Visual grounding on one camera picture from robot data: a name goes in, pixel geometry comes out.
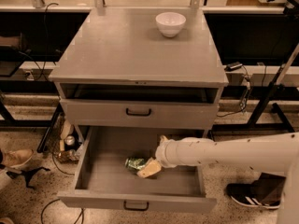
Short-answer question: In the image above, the tan leather shoe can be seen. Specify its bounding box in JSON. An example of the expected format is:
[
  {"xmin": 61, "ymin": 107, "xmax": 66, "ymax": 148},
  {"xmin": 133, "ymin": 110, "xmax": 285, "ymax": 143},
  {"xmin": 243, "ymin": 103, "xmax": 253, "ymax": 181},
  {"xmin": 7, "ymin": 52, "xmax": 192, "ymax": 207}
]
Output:
[{"xmin": 0, "ymin": 149, "xmax": 34, "ymax": 168}]

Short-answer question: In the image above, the black drawer handle lower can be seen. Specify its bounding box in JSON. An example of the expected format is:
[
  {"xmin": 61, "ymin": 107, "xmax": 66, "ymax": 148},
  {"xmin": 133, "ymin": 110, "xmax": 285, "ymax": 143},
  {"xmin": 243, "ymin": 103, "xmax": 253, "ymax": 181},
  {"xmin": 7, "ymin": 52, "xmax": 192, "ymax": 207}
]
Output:
[{"xmin": 123, "ymin": 201, "xmax": 150, "ymax": 212}]

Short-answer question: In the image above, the black floor cable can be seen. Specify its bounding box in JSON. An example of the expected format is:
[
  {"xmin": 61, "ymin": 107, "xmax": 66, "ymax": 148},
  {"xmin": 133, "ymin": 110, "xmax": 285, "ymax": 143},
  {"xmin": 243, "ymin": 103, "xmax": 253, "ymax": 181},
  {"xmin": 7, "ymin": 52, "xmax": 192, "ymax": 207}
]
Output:
[{"xmin": 40, "ymin": 198, "xmax": 86, "ymax": 224}]

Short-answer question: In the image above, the silver can under cabinet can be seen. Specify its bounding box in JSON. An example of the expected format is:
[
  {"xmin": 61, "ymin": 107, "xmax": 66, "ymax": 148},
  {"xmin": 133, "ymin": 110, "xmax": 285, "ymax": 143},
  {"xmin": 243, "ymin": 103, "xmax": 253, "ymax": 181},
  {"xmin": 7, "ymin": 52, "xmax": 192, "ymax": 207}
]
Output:
[{"xmin": 64, "ymin": 135, "xmax": 76, "ymax": 147}]

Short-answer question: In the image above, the black drawer handle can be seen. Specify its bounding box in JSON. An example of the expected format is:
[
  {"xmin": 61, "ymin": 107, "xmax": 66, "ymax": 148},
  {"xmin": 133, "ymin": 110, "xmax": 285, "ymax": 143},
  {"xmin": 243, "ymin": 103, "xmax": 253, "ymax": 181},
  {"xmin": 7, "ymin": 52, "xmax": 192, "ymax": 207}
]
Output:
[
  {"xmin": 125, "ymin": 108, "xmax": 151, "ymax": 117},
  {"xmin": 123, "ymin": 201, "xmax": 150, "ymax": 212}
]

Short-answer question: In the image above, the grey drawer cabinet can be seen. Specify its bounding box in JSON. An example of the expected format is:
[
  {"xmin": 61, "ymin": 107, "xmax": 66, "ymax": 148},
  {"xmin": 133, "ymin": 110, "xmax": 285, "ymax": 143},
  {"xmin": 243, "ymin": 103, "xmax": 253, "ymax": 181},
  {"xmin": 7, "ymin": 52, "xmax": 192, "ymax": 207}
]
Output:
[{"xmin": 48, "ymin": 7, "xmax": 229, "ymax": 135}]

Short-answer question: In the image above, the white ceramic bowl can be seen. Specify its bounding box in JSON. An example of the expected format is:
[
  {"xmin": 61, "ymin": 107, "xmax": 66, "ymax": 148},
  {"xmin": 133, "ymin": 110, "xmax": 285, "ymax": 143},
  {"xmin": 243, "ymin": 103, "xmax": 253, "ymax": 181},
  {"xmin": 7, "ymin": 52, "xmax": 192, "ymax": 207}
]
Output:
[{"xmin": 155, "ymin": 12, "xmax": 186, "ymax": 37}]

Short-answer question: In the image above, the black power adapter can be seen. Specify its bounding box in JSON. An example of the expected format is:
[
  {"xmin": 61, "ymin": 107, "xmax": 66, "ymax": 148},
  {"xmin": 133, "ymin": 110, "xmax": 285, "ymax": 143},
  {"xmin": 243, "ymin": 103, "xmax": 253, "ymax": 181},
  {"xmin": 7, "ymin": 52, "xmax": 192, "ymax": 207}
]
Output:
[{"xmin": 225, "ymin": 62, "xmax": 242, "ymax": 72}]

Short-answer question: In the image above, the dark brown trouser leg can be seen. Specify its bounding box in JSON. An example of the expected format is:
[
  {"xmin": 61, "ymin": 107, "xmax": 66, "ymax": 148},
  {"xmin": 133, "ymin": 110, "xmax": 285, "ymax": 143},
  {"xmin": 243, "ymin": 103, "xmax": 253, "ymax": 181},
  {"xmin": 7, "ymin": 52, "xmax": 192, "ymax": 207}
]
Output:
[{"xmin": 250, "ymin": 173, "xmax": 286, "ymax": 204}]

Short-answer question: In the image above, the black drawer handle middle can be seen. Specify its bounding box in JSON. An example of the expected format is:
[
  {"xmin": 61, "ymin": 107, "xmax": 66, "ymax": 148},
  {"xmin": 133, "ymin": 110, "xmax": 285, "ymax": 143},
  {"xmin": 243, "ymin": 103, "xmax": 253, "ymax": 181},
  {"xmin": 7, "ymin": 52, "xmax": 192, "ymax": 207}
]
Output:
[{"xmin": 125, "ymin": 108, "xmax": 151, "ymax": 117}]

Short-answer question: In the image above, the black white-striped sneaker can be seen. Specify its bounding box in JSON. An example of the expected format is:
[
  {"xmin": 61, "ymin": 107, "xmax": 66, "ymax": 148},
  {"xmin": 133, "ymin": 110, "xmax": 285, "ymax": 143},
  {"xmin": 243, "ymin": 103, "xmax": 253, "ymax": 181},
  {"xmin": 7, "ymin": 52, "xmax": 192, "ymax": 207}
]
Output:
[{"xmin": 226, "ymin": 184, "xmax": 280, "ymax": 210}]

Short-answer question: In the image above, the open grey lower drawer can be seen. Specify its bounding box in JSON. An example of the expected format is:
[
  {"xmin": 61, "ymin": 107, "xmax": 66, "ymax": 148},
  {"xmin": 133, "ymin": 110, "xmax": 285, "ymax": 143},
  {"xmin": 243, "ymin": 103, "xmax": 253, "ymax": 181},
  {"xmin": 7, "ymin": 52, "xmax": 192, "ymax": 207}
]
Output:
[{"xmin": 58, "ymin": 127, "xmax": 217, "ymax": 214}]

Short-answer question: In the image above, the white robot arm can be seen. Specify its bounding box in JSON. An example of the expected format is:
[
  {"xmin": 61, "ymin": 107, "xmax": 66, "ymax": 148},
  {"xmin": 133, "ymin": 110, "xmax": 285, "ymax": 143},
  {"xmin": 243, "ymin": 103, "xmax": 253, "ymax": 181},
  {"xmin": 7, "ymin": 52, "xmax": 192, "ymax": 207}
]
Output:
[{"xmin": 137, "ymin": 133, "xmax": 299, "ymax": 224}]

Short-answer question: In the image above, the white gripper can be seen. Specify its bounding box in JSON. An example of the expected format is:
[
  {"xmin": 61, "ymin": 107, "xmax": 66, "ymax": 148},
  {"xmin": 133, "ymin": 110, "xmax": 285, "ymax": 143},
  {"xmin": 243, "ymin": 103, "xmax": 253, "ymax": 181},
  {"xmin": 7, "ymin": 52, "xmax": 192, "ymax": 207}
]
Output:
[{"xmin": 137, "ymin": 135, "xmax": 187, "ymax": 178}]

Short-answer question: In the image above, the closed grey middle drawer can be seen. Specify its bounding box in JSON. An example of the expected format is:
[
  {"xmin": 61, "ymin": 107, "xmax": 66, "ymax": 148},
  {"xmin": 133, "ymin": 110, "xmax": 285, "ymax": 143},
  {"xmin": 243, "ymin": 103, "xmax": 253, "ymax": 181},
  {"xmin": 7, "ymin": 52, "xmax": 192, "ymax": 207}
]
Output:
[{"xmin": 60, "ymin": 99, "xmax": 218, "ymax": 130}]

